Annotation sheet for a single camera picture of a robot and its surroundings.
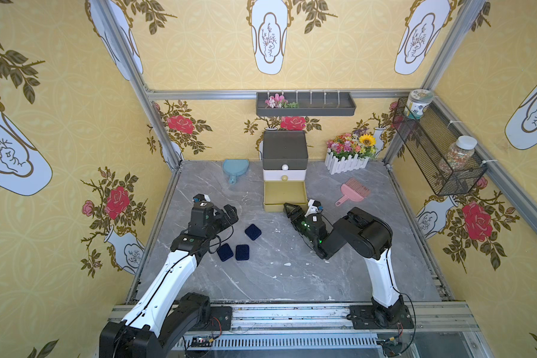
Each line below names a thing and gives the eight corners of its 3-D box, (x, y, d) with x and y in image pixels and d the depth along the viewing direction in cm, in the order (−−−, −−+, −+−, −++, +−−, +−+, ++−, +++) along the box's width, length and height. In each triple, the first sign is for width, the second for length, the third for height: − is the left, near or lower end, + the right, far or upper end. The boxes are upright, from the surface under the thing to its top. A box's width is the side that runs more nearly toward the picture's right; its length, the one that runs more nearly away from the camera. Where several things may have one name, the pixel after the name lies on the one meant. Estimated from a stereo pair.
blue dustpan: (220, 183, 115) (219, 179, 113) (224, 163, 125) (223, 159, 122) (247, 183, 115) (247, 179, 113) (249, 163, 124) (249, 159, 122)
